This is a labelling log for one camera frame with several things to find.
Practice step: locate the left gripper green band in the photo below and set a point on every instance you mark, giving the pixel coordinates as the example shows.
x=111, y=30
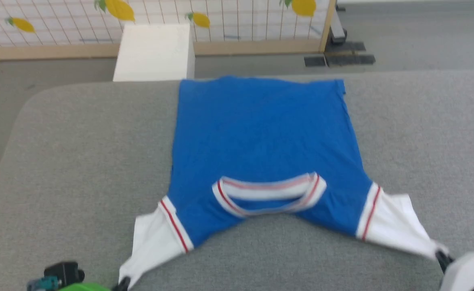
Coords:
x=85, y=287

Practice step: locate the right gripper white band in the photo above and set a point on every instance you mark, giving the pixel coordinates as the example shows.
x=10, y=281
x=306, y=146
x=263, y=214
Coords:
x=473, y=273

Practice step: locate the blue t-shirt white striped trim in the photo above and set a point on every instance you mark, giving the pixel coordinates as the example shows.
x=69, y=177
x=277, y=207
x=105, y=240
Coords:
x=261, y=137

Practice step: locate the lemon print partition wooden frame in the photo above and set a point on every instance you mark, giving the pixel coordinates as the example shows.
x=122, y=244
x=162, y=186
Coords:
x=241, y=20

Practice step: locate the metal partition foot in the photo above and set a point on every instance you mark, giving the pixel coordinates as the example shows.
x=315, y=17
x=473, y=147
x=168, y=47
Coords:
x=337, y=32

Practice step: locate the long black floor mat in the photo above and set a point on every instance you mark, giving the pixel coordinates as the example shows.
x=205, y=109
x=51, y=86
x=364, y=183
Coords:
x=350, y=60

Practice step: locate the small black floor mat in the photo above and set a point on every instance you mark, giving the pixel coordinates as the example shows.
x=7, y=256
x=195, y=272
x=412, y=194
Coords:
x=315, y=61

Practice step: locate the white box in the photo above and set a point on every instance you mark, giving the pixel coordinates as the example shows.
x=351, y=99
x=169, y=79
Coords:
x=154, y=52

